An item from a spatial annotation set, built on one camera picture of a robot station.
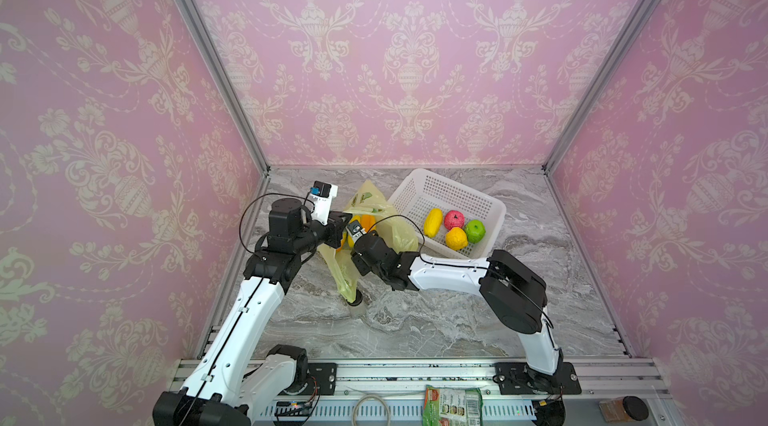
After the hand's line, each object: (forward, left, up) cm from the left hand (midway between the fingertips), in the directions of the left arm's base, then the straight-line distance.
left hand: (351, 216), depth 74 cm
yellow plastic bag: (+2, -4, -1) cm, 5 cm away
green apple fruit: (+9, -37, -20) cm, 43 cm away
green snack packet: (-36, -25, -24) cm, 50 cm away
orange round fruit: (+6, -30, -20) cm, 37 cm away
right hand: (+2, -1, -18) cm, 18 cm away
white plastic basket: (+29, -23, -22) cm, 43 cm away
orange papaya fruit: (+3, -3, -6) cm, 7 cm away
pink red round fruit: (+15, -31, -21) cm, 40 cm away
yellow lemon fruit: (+13, -24, -21) cm, 34 cm away
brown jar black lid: (-37, -60, -17) cm, 72 cm away
